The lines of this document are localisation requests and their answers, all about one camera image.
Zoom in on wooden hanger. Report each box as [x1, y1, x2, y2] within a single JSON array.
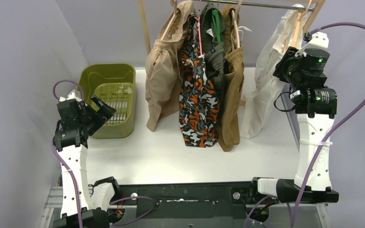
[[281, 0, 312, 54]]

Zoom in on white shorts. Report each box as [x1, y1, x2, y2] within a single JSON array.
[[240, 11, 303, 139]]

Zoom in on olive green plastic basket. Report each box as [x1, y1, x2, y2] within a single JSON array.
[[79, 63, 137, 139]]

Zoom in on camouflage patterned shorts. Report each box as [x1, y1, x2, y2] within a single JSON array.
[[179, 13, 220, 148]]

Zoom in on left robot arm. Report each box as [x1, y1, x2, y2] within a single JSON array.
[[51, 92, 122, 228]]

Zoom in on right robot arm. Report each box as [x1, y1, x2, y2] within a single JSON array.
[[248, 47, 339, 204]]

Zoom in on white plastic hanger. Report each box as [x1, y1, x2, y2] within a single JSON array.
[[231, 26, 252, 49]]

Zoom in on dark green shorts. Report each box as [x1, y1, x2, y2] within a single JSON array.
[[201, 3, 227, 104]]

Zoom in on brown shorts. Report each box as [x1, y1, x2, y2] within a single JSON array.
[[216, 4, 244, 152]]

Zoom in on green hanger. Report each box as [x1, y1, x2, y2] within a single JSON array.
[[212, 9, 221, 44]]

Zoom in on beige shorts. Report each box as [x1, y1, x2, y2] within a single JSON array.
[[145, 0, 195, 132]]

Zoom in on pink hanger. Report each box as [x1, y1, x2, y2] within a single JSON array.
[[197, 0, 203, 55]]

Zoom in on wooden clothes rack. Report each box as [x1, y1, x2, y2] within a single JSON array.
[[138, 0, 325, 54]]

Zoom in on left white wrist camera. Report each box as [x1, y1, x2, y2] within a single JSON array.
[[58, 89, 82, 103]]

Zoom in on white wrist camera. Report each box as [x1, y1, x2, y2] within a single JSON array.
[[58, 89, 82, 103], [295, 32, 329, 57]]

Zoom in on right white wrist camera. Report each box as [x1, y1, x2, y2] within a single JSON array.
[[295, 32, 329, 57]]

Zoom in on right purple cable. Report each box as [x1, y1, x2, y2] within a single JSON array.
[[289, 22, 365, 228]]

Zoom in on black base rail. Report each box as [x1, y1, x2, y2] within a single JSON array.
[[44, 178, 341, 228]]

